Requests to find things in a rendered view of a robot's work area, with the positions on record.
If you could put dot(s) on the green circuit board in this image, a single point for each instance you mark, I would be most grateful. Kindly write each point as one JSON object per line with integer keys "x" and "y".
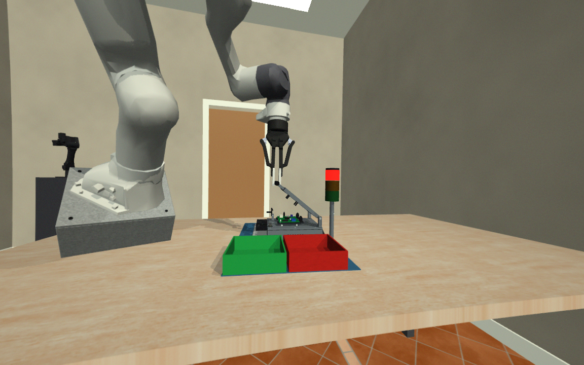
{"x": 287, "y": 219}

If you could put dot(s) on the green open-top bin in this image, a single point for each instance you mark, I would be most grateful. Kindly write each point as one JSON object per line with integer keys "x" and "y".
{"x": 261, "y": 258}

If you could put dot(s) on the red open bin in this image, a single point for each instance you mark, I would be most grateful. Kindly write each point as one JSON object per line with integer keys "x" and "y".
{"x": 322, "y": 256}

